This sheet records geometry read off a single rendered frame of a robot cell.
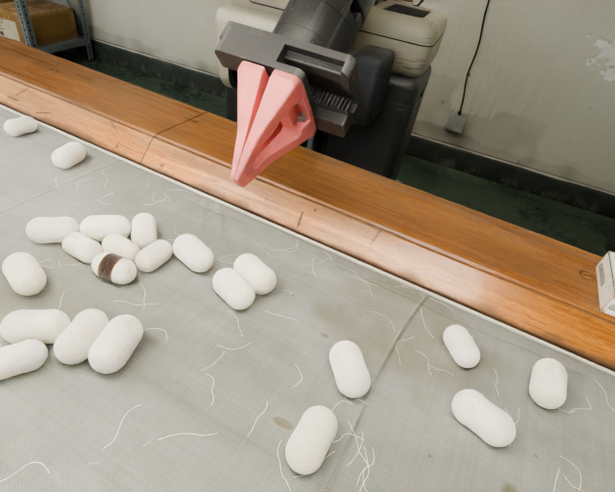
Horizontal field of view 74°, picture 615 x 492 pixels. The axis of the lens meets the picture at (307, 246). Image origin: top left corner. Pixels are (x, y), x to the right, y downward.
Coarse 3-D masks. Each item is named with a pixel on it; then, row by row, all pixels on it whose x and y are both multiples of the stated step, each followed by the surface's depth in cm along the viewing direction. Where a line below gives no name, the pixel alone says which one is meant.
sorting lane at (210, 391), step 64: (0, 128) 44; (0, 192) 35; (64, 192) 37; (128, 192) 38; (192, 192) 39; (0, 256) 30; (64, 256) 31; (320, 256) 35; (0, 320) 26; (192, 320) 28; (256, 320) 29; (320, 320) 29; (384, 320) 30; (448, 320) 31; (0, 384) 23; (64, 384) 23; (128, 384) 24; (192, 384) 24; (256, 384) 25; (320, 384) 26; (384, 384) 26; (448, 384) 27; (512, 384) 28; (576, 384) 28; (0, 448) 20; (64, 448) 21; (128, 448) 21; (192, 448) 22; (256, 448) 22; (384, 448) 23; (448, 448) 24; (512, 448) 24; (576, 448) 25
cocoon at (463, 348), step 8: (448, 328) 29; (456, 328) 28; (464, 328) 29; (448, 336) 28; (456, 336) 28; (464, 336) 28; (448, 344) 28; (456, 344) 28; (464, 344) 27; (472, 344) 28; (456, 352) 28; (464, 352) 27; (472, 352) 27; (456, 360) 28; (464, 360) 27; (472, 360) 27
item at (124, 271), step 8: (96, 256) 29; (96, 264) 28; (120, 264) 28; (128, 264) 29; (96, 272) 29; (112, 272) 28; (120, 272) 28; (128, 272) 28; (136, 272) 29; (112, 280) 29; (120, 280) 28; (128, 280) 29
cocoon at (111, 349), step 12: (108, 324) 24; (120, 324) 24; (132, 324) 25; (108, 336) 23; (120, 336) 24; (132, 336) 24; (96, 348) 23; (108, 348) 23; (120, 348) 23; (132, 348) 24; (96, 360) 23; (108, 360) 23; (120, 360) 23; (108, 372) 23
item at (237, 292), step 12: (216, 276) 29; (228, 276) 29; (240, 276) 29; (216, 288) 29; (228, 288) 28; (240, 288) 28; (252, 288) 29; (228, 300) 28; (240, 300) 28; (252, 300) 28
